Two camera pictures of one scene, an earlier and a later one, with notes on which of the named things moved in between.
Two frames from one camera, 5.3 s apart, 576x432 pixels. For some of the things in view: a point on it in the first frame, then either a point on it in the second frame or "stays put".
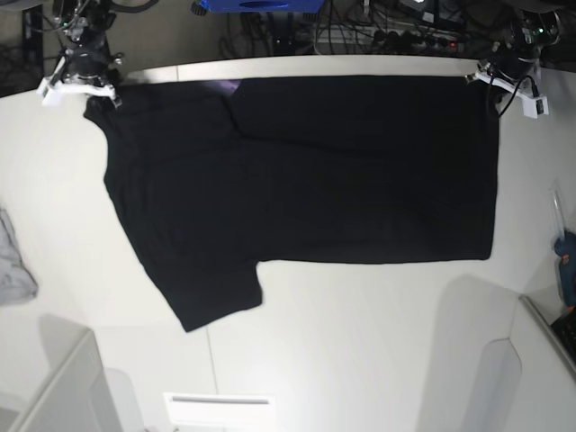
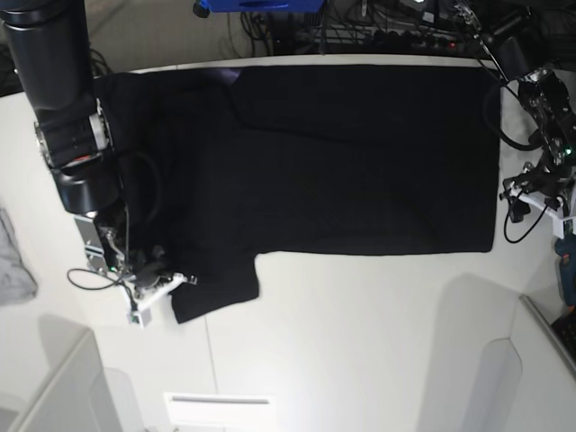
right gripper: (513, 61) -> (543, 184)
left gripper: (86, 70) -> (152, 276)
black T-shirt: (211, 178) stays put
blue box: (263, 5) stays put
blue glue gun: (565, 247) stays put
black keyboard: (565, 328) stays put
